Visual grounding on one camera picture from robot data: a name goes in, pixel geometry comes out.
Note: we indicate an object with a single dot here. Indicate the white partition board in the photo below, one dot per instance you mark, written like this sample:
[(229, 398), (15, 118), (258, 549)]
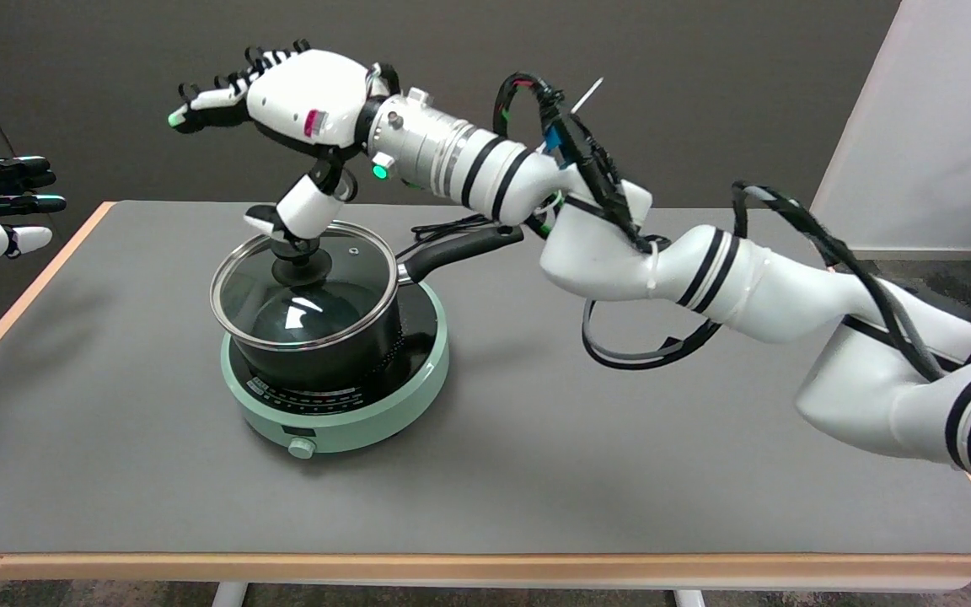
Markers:
[(941, 126)]

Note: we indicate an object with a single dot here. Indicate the green round induction cooker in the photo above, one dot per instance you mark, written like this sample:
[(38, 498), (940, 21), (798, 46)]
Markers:
[(351, 421)]

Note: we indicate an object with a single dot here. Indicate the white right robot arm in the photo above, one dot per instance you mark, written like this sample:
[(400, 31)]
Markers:
[(620, 261)]

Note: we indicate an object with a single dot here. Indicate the white table leg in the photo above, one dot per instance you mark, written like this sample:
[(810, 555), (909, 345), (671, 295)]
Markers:
[(228, 595), (689, 598)]

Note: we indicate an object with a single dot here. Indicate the glass pot lid black knob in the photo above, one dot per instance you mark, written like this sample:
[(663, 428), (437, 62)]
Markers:
[(342, 295)]

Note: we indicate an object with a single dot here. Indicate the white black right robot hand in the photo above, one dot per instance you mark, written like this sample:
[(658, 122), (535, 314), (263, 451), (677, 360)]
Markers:
[(300, 93)]

